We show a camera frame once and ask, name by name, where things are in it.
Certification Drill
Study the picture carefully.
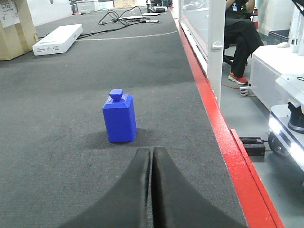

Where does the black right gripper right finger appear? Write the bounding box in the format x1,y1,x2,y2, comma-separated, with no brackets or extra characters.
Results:
152,147,245,228

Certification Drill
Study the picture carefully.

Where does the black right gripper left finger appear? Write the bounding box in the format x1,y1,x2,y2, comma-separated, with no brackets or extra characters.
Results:
60,148,151,228

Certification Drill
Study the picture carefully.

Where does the blue plastic bottle part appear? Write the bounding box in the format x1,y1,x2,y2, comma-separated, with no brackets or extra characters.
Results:
102,89,137,143

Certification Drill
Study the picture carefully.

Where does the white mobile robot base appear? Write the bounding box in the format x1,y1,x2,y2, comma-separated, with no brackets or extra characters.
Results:
267,74,304,170

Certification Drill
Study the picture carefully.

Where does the black power adapter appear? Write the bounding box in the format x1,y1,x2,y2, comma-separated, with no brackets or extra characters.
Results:
240,137,266,156

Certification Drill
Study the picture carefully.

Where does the white cabinet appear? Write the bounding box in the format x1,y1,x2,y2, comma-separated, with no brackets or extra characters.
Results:
249,45,304,110

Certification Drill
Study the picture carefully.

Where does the white flat cardboard box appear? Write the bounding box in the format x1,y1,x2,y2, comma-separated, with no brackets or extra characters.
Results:
32,24,83,56

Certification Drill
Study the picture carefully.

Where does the seated person in black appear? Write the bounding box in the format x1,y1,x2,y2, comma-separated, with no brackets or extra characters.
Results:
224,0,263,85

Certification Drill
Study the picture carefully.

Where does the brown cardboard box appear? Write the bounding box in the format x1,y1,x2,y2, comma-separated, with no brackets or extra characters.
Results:
0,0,38,61

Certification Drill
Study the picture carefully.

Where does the black cable bundle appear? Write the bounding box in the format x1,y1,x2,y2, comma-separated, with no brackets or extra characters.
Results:
98,6,159,26

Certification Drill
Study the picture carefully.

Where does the white vertical post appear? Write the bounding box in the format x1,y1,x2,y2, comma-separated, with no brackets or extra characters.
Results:
207,0,226,105

